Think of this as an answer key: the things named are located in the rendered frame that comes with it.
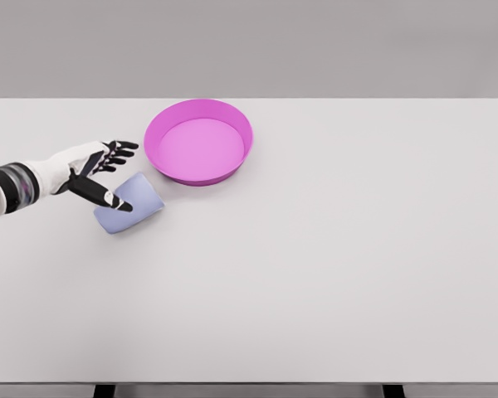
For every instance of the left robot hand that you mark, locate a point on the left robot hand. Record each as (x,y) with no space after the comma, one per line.
(79,159)

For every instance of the pale blue cup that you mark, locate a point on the pale blue cup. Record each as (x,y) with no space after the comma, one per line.
(138,200)

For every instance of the pink plate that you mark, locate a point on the pink plate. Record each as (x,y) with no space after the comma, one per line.
(199,145)

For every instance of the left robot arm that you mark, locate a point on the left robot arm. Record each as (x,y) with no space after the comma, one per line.
(12,186)

